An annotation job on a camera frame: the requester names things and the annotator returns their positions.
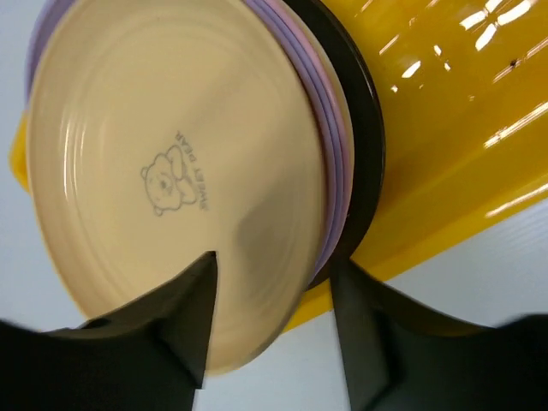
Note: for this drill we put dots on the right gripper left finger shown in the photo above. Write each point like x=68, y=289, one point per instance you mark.
x=149, y=354

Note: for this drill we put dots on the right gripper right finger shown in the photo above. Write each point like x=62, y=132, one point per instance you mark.
x=398, y=354

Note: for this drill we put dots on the yellow plastic plate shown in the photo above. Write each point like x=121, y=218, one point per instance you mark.
x=160, y=130

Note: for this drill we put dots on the pink plastic plate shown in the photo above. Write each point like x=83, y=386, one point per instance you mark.
x=348, y=167

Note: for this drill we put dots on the yellow plastic bin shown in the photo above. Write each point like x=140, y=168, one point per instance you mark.
x=462, y=87

